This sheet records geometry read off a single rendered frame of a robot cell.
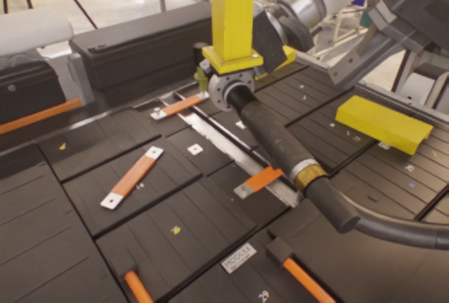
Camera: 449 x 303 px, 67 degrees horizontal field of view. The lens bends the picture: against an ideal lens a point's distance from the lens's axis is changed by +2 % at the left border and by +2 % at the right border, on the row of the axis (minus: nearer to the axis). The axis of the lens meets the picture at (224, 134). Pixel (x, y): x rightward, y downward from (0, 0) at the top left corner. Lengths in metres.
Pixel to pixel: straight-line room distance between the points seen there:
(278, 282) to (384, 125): 0.38
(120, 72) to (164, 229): 0.45
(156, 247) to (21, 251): 0.18
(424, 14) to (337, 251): 0.31
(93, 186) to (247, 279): 0.30
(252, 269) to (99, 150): 0.37
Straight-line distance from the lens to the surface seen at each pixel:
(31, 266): 0.55
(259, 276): 0.49
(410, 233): 0.44
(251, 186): 0.58
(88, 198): 0.61
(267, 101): 0.78
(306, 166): 0.45
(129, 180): 0.60
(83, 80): 0.83
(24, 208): 0.63
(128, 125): 0.74
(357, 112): 0.73
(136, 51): 0.85
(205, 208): 0.55
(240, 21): 0.55
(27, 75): 0.80
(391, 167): 0.68
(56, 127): 0.81
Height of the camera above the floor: 1.44
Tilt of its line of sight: 40 degrees down
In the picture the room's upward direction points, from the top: 1 degrees counter-clockwise
